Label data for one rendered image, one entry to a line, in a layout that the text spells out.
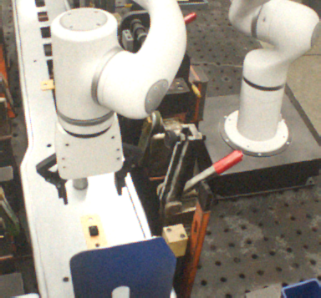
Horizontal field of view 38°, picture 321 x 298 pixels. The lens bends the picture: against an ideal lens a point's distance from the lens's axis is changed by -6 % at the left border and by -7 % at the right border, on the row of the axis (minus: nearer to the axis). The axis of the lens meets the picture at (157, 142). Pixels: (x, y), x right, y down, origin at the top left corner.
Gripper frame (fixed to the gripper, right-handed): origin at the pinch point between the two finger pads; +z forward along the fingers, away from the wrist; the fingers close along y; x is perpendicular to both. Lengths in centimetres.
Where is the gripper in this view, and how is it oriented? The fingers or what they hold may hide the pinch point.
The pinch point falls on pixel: (90, 190)
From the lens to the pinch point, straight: 81.8
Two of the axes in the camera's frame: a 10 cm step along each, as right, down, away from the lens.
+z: -0.5, 7.3, 6.8
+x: 2.8, 6.7, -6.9
